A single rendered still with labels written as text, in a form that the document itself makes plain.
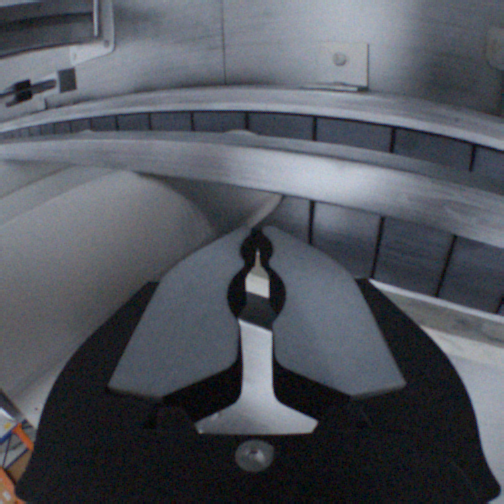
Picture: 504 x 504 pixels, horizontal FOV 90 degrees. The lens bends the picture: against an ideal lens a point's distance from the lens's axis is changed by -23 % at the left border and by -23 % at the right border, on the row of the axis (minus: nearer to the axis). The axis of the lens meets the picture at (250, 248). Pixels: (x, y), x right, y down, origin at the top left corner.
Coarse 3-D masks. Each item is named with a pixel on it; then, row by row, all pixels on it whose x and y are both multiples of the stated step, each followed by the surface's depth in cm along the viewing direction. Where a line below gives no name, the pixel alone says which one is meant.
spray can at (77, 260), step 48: (96, 192) 9; (144, 192) 10; (192, 192) 11; (240, 192) 13; (0, 240) 7; (48, 240) 7; (96, 240) 8; (144, 240) 9; (192, 240) 11; (0, 288) 6; (48, 288) 7; (96, 288) 8; (0, 336) 6; (48, 336) 7; (0, 384) 5; (48, 384) 7
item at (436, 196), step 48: (0, 144) 17; (48, 144) 13; (96, 144) 11; (144, 144) 10; (192, 144) 9; (240, 144) 8; (288, 144) 8; (288, 192) 8; (336, 192) 7; (384, 192) 7; (432, 192) 6; (480, 192) 5; (480, 240) 6
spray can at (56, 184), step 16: (48, 176) 17; (64, 176) 17; (80, 176) 18; (96, 176) 18; (16, 192) 15; (32, 192) 15; (48, 192) 16; (64, 192) 17; (0, 208) 14; (16, 208) 14; (0, 224) 13
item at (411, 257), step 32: (32, 128) 30; (64, 128) 26; (96, 128) 23; (128, 128) 21; (160, 128) 20; (192, 128) 19; (224, 128) 17; (256, 128) 16; (288, 128) 15; (320, 128) 15; (352, 128) 14; (384, 128) 13; (448, 160) 12; (480, 160) 11; (256, 224) 19; (288, 224) 18; (320, 224) 17; (352, 224) 16; (384, 224) 15; (416, 224) 14; (352, 256) 17; (384, 256) 16; (416, 256) 15; (448, 256) 15; (480, 256) 13; (416, 288) 16; (448, 288) 15; (480, 288) 14
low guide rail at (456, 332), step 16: (256, 256) 18; (256, 272) 17; (256, 288) 17; (400, 304) 14; (416, 304) 14; (432, 304) 14; (416, 320) 13; (432, 320) 13; (448, 320) 13; (464, 320) 13; (480, 320) 12; (432, 336) 13; (448, 336) 12; (464, 336) 12; (480, 336) 12; (496, 336) 11; (448, 352) 12; (464, 352) 12; (480, 352) 11; (496, 352) 11
